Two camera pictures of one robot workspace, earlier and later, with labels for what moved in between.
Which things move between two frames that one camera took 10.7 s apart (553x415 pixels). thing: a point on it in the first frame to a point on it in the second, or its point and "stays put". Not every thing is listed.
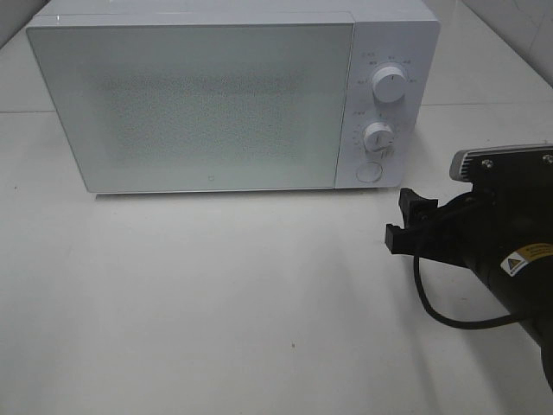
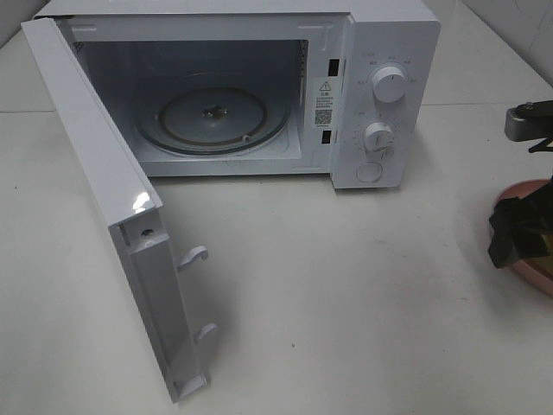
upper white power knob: [389, 84] stays put
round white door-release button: [369, 172] stays put
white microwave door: [198, 107] to [130, 206]
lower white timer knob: [378, 137] stays put
